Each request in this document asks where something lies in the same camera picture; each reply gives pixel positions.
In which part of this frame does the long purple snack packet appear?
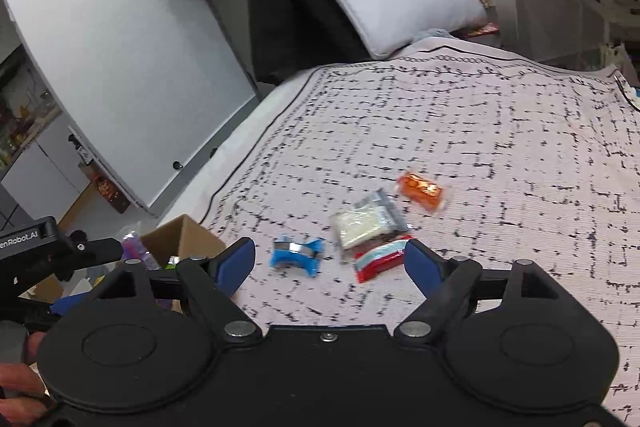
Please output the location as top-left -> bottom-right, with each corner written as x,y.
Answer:
121,231 -> 162,272

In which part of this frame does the red patterned packet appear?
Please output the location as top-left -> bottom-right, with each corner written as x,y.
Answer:
462,23 -> 501,39

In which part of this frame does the white bed sheet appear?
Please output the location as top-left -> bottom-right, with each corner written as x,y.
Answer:
192,69 -> 326,228

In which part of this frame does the small orange snack packet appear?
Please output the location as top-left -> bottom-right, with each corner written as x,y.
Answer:
396,171 -> 447,211

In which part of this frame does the grey headboard panel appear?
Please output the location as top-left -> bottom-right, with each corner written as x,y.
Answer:
192,0 -> 307,104

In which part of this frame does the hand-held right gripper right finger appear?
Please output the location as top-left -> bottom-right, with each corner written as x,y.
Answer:
394,238 -> 582,343

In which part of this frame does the red white blue packet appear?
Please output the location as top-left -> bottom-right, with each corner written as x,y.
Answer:
352,234 -> 417,284

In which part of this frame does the patterned bed blanket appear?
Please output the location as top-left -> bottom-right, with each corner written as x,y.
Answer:
200,34 -> 640,427

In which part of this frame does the white door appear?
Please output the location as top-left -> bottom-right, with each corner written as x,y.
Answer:
0,0 -> 262,216

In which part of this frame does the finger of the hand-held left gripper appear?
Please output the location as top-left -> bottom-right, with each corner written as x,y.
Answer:
49,293 -> 96,316
52,231 -> 126,283

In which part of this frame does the grey blue cloth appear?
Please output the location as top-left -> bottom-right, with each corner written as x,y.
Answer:
412,27 -> 454,42

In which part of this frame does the orange printed bag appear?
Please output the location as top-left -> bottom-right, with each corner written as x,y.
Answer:
77,159 -> 132,214

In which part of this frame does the white cabinet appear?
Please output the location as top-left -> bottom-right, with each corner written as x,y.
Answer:
0,42 -> 101,235

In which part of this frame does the clear packet with pale snack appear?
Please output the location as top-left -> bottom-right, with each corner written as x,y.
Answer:
331,188 -> 409,259

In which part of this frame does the black jacket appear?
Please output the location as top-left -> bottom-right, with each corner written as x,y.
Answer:
246,0 -> 373,86

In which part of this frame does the cardboard box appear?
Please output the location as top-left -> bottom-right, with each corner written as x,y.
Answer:
22,214 -> 228,314

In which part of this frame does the person's left hand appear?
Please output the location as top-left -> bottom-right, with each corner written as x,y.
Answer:
0,332 -> 53,427

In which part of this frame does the blue snack packet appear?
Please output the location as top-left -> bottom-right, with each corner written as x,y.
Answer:
270,234 -> 326,279

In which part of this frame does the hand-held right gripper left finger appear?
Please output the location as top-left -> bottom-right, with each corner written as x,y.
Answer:
67,237 -> 263,344

